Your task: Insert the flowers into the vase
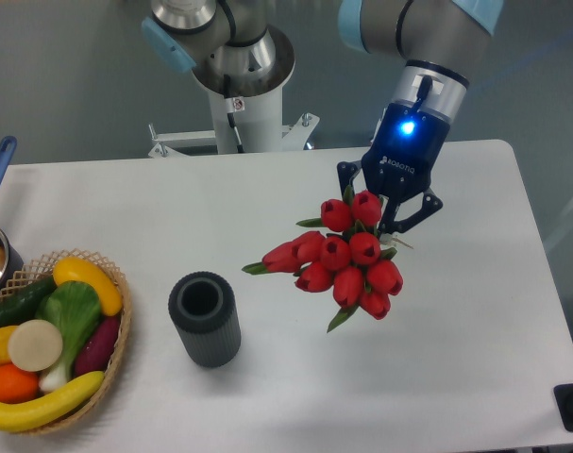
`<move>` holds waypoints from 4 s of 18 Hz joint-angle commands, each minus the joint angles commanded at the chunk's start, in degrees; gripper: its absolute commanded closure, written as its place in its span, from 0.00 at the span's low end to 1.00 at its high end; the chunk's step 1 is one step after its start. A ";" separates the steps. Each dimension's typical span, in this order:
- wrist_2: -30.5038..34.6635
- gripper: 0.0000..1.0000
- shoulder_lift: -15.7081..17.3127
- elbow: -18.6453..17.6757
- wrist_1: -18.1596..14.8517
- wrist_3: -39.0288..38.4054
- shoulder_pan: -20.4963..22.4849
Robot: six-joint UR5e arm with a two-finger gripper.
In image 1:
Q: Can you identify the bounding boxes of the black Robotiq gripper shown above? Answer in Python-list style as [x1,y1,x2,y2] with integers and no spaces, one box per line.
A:
[337,104,450,235]

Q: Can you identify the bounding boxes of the red tulip bouquet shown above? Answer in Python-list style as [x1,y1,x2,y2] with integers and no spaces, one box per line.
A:
[243,184,404,332]

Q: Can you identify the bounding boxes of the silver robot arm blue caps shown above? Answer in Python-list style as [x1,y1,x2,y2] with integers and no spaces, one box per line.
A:
[141,1,502,238]

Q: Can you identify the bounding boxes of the dark grey ribbed vase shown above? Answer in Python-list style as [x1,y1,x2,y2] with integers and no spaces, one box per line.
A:
[168,271,242,368]

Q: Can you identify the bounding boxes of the purple sweet potato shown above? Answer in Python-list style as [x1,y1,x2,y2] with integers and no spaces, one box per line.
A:
[74,316,120,377]

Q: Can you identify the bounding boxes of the green bok choy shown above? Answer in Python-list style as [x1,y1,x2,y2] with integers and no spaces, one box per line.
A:
[35,281,101,394]

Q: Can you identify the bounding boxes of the woven wicker basket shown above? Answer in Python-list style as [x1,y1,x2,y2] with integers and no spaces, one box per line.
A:
[0,249,132,435]

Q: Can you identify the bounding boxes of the green cucumber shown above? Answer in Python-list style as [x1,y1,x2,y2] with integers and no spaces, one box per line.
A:
[0,276,57,327]

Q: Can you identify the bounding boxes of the beige round disc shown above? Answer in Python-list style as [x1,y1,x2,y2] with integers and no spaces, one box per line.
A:
[8,319,63,372]

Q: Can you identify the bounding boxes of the orange fruit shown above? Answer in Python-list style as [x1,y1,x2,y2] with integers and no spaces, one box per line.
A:
[0,363,39,404]

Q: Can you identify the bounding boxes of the yellow banana lower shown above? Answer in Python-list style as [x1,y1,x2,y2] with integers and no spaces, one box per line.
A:
[0,371,105,433]

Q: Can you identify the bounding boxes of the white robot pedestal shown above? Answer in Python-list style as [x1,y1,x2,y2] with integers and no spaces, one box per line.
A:
[148,25,320,158]

